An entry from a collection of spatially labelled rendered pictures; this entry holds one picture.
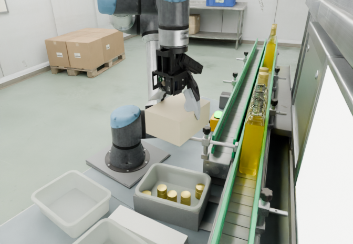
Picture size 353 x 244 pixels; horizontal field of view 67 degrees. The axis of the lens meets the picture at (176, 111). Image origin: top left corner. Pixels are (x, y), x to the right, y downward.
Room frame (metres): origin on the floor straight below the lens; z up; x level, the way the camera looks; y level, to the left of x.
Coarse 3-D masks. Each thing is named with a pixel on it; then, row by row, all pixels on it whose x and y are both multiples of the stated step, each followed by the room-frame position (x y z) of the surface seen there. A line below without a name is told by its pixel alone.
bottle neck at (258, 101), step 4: (256, 96) 0.72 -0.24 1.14; (256, 100) 0.70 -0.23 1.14; (260, 100) 0.69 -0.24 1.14; (256, 104) 0.70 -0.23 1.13; (260, 104) 0.69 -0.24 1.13; (256, 108) 0.69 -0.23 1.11; (260, 108) 0.69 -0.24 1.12; (252, 112) 0.71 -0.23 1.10; (256, 112) 0.69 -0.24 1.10; (260, 112) 0.69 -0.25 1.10
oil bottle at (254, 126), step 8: (248, 120) 0.69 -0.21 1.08; (256, 120) 0.68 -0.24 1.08; (264, 120) 0.68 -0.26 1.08; (248, 128) 0.69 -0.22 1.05; (256, 128) 0.68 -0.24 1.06; (248, 136) 0.69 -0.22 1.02; (256, 136) 0.68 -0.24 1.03; (248, 144) 0.68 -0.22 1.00; (256, 144) 0.68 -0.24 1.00; (248, 152) 0.68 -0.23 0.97; (256, 152) 0.67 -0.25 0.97; (240, 160) 0.70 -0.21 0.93; (248, 160) 0.68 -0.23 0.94; (256, 160) 0.67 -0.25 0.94; (240, 168) 0.69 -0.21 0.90; (248, 168) 0.68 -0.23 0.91; (256, 168) 0.67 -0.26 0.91
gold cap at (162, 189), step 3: (159, 186) 0.70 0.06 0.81; (162, 186) 0.70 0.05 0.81; (165, 186) 0.70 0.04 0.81; (159, 189) 0.68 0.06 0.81; (162, 189) 0.68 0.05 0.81; (165, 189) 0.68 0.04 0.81; (159, 192) 0.68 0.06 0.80; (162, 192) 0.68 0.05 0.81; (165, 192) 0.68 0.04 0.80; (159, 195) 0.68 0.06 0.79; (162, 195) 0.68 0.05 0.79; (165, 195) 0.68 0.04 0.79; (162, 198) 0.68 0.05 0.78; (165, 198) 0.68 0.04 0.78
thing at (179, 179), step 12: (156, 168) 0.78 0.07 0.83; (168, 168) 0.77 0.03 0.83; (180, 168) 0.76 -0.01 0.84; (144, 180) 0.70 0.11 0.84; (156, 180) 0.77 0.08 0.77; (168, 180) 0.76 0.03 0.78; (180, 180) 0.75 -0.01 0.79; (192, 180) 0.74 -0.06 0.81; (204, 180) 0.72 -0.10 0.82; (156, 192) 0.71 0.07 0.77; (180, 192) 0.71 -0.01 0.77; (192, 192) 0.71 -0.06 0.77; (204, 192) 0.64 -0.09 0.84; (168, 204) 0.60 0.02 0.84; (180, 204) 0.59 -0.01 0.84; (192, 204) 0.66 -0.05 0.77
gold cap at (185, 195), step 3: (183, 192) 0.67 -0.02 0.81; (186, 192) 0.67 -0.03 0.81; (189, 192) 0.67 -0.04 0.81; (183, 195) 0.66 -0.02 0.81; (186, 195) 0.66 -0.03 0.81; (189, 195) 0.66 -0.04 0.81; (183, 198) 0.65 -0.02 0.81; (186, 198) 0.64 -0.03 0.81; (189, 198) 0.65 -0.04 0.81; (183, 201) 0.65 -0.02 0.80; (186, 201) 0.64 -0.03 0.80; (189, 201) 0.65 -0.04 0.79; (183, 204) 0.65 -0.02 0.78; (186, 204) 0.64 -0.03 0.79; (189, 204) 0.65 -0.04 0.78
